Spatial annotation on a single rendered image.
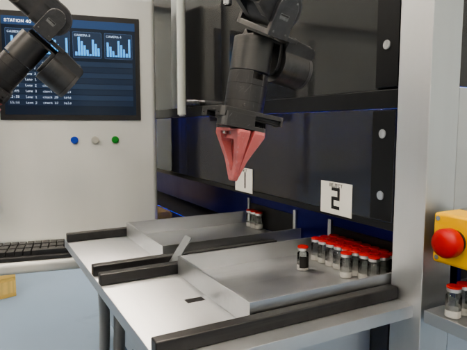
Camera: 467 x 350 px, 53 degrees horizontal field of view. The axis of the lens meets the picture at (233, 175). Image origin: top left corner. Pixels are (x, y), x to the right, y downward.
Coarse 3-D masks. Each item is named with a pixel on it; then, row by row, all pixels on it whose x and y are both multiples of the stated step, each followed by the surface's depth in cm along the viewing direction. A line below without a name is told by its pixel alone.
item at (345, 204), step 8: (328, 184) 87; (336, 184) 85; (344, 184) 83; (328, 192) 87; (336, 192) 85; (344, 192) 83; (320, 200) 89; (328, 200) 87; (344, 200) 83; (320, 208) 89; (328, 208) 87; (344, 208) 83; (344, 216) 84
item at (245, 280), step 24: (288, 240) 97; (192, 264) 80; (216, 264) 89; (240, 264) 92; (264, 264) 92; (288, 264) 92; (312, 264) 92; (216, 288) 72; (240, 288) 78; (264, 288) 78; (288, 288) 78; (312, 288) 68; (336, 288) 70; (360, 288) 72; (240, 312) 65
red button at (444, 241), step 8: (440, 232) 62; (448, 232) 62; (456, 232) 62; (432, 240) 63; (440, 240) 62; (448, 240) 61; (456, 240) 61; (432, 248) 64; (440, 248) 62; (448, 248) 61; (456, 248) 61; (440, 256) 63; (448, 256) 62; (456, 256) 62
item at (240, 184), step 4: (244, 168) 114; (244, 172) 114; (248, 172) 113; (252, 172) 111; (240, 176) 116; (244, 176) 115; (248, 176) 113; (252, 176) 111; (240, 180) 116; (244, 180) 115; (248, 180) 113; (252, 180) 111; (236, 184) 118; (240, 184) 116; (244, 184) 115; (248, 184) 113; (252, 184) 111; (236, 188) 118; (240, 188) 116; (244, 188) 115; (248, 188) 113; (248, 192) 113
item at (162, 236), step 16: (128, 224) 114; (144, 224) 117; (160, 224) 119; (176, 224) 121; (192, 224) 124; (208, 224) 126; (224, 224) 128; (240, 224) 128; (144, 240) 103; (160, 240) 110; (176, 240) 110; (192, 240) 110; (208, 240) 97; (224, 240) 99; (240, 240) 101; (256, 240) 103
